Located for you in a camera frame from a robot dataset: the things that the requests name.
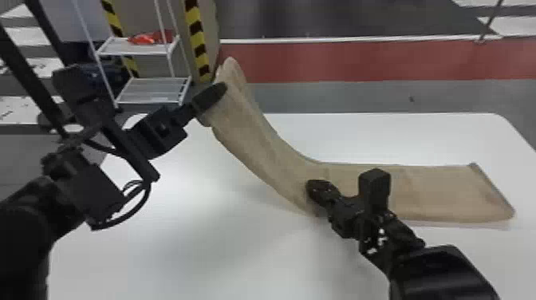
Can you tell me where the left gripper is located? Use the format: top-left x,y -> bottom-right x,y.
126,81 -> 229,161

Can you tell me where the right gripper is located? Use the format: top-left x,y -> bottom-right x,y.
305,179 -> 397,242

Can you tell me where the yellow black striped post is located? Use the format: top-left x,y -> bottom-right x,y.
100,0 -> 141,79
183,0 -> 215,85

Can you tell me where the beige towel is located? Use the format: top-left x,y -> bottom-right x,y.
196,56 -> 516,229

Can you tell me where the white wire rack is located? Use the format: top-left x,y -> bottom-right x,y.
71,0 -> 194,109

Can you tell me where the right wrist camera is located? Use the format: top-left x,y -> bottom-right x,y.
357,168 -> 392,212

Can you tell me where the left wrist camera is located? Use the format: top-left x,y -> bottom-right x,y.
51,62 -> 161,184

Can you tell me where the black cable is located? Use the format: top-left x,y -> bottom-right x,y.
89,179 -> 152,232

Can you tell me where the red packet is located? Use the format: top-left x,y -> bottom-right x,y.
127,30 -> 174,46

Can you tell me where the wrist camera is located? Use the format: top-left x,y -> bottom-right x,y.
357,168 -> 392,212
51,62 -> 161,184

